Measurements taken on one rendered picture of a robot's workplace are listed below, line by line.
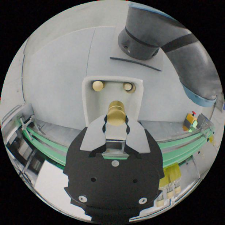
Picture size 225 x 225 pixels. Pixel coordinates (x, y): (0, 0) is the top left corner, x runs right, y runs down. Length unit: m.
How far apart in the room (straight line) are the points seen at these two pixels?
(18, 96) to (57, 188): 3.33
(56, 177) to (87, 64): 0.64
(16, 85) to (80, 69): 3.39
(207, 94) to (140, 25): 0.17
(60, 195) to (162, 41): 0.68
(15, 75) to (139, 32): 3.64
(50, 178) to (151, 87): 0.76
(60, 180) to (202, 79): 0.66
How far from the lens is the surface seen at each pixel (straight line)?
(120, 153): 0.32
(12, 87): 3.54
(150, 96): 0.33
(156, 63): 0.31
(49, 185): 0.59
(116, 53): 0.27
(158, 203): 0.40
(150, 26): 0.15
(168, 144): 0.33
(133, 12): 0.17
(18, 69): 3.72
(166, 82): 0.36
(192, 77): 0.15
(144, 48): 0.23
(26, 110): 0.78
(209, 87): 0.17
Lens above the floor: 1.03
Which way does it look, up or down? 62 degrees down
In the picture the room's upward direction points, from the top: 173 degrees counter-clockwise
